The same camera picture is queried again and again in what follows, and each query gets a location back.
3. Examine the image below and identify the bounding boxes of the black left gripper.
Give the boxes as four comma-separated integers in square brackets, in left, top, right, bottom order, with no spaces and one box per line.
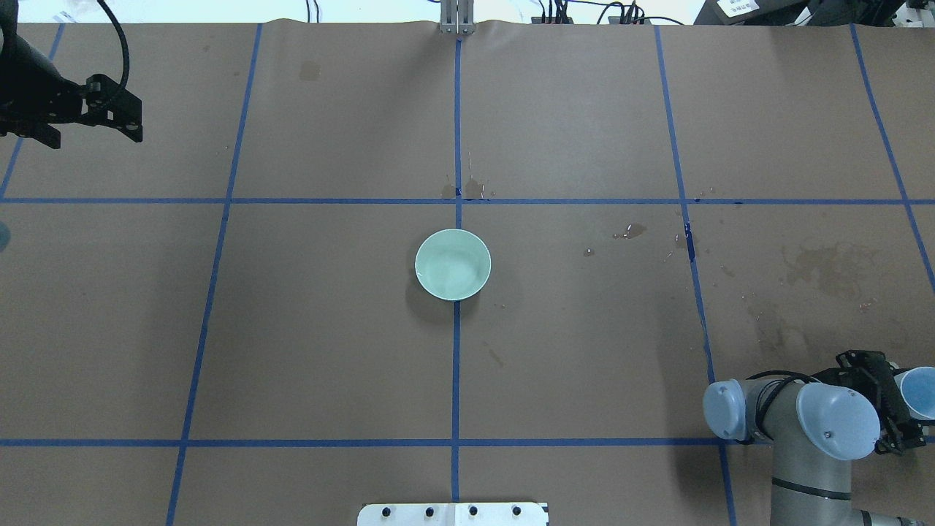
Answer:
[1,29,144,149]

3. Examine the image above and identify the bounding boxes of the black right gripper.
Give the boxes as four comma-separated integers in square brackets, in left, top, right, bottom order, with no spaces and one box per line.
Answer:
[814,351,928,455]

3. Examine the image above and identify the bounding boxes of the light blue plastic cup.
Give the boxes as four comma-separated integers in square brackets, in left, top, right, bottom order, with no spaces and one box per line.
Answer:
[895,366,934,422]

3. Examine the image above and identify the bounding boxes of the mint green ceramic bowl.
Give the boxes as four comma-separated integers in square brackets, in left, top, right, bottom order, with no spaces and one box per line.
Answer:
[413,229,493,302]

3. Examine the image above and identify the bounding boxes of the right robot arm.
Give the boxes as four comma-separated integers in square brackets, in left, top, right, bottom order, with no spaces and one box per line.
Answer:
[702,350,934,525]

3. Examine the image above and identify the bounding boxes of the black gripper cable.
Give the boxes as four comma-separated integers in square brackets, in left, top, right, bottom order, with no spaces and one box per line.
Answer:
[95,0,131,92]

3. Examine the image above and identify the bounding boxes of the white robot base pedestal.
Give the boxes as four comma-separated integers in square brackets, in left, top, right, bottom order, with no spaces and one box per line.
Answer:
[356,502,550,525]

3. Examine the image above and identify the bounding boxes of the aluminium frame post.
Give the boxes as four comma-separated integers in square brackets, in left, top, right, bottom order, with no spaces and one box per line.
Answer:
[435,0,476,36]

